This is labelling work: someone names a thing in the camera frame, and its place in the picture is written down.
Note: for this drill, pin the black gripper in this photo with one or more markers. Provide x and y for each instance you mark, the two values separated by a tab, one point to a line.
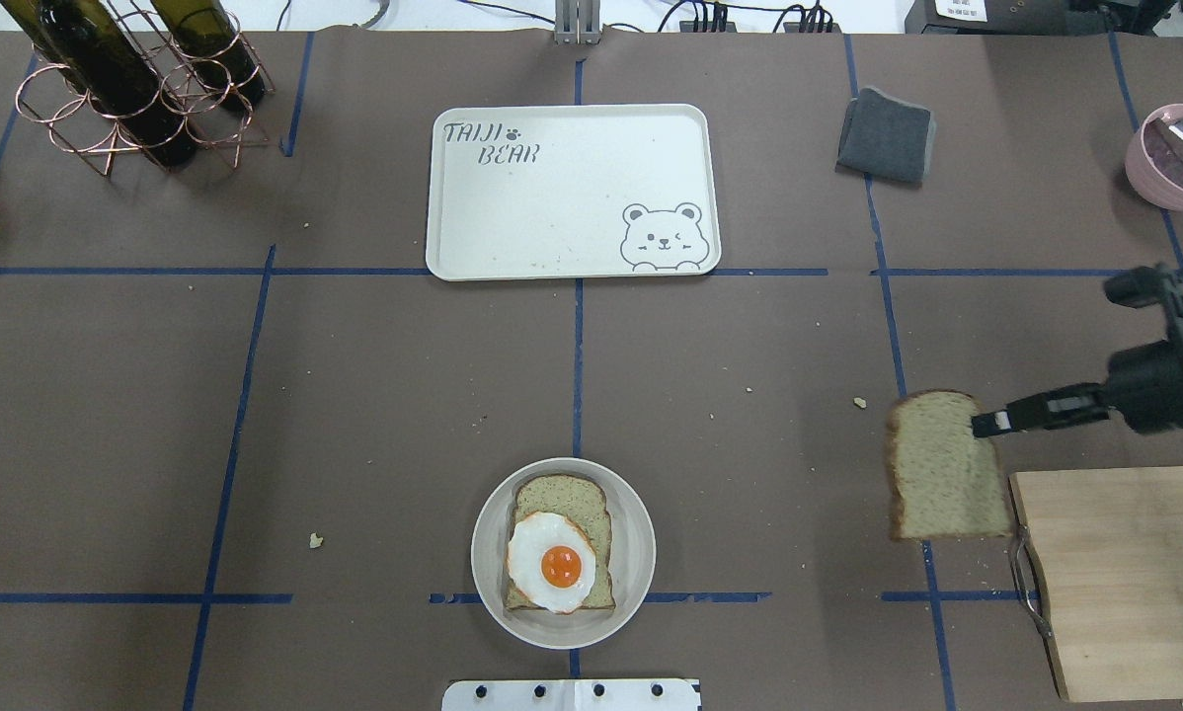
1156	386

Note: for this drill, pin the bread slice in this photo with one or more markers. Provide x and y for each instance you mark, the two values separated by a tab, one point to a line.
585	504
944	481

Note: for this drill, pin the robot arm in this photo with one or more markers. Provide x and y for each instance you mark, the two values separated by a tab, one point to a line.
1144	386

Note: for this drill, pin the cream bear tray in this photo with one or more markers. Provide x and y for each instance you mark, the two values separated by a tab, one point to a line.
572	192

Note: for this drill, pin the wooden cutting board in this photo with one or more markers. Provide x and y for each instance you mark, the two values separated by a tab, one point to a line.
1107	550

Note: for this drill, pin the pink bowl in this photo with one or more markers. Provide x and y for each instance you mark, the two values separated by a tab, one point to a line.
1152	169

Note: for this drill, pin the grey folded cloth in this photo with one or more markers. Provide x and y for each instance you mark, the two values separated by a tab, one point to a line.
886	137

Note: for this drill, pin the white round plate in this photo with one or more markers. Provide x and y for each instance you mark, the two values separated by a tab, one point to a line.
631	563

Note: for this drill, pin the fried egg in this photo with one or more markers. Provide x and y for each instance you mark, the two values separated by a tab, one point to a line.
551	562

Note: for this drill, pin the dark green wine bottle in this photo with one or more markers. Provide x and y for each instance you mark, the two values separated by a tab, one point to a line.
97	57

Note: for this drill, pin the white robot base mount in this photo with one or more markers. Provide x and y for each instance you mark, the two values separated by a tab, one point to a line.
575	694

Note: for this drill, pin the aluminium frame post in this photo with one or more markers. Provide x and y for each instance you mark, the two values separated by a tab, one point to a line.
577	22

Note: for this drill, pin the copper wire bottle rack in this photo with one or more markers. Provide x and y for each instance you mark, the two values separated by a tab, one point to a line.
48	99

